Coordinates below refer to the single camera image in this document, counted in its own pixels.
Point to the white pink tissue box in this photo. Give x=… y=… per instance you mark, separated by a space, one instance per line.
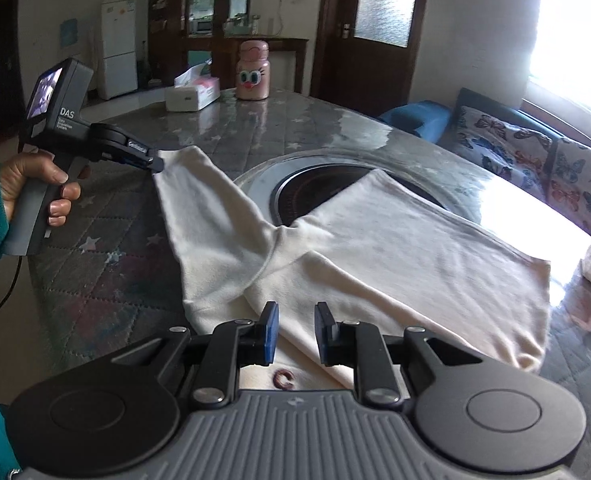
x=190 y=97

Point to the cream cloth garment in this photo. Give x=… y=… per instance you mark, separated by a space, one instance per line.
x=375 y=240

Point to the dark wooden door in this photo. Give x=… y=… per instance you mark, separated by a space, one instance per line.
x=335 y=75

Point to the dark wooden display cabinet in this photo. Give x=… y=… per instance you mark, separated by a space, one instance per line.
x=168 y=50

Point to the black induction cooktop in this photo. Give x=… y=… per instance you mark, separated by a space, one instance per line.
x=305 y=195

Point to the blue sofa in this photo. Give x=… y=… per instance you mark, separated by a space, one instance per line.
x=415 y=117

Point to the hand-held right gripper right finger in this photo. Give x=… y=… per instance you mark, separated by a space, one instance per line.
x=324 y=335

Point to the window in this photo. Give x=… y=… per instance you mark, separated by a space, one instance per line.
x=575 y=20

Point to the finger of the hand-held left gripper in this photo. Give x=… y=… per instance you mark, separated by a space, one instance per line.
x=153 y=162

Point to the white refrigerator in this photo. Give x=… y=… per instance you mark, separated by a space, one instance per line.
x=118 y=50

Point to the pink cartoon face bottle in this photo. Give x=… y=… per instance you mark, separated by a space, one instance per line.
x=253 y=80

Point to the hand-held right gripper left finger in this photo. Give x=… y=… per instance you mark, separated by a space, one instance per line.
x=270 y=332

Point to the person's left hand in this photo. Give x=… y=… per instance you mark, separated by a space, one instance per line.
x=20 y=180

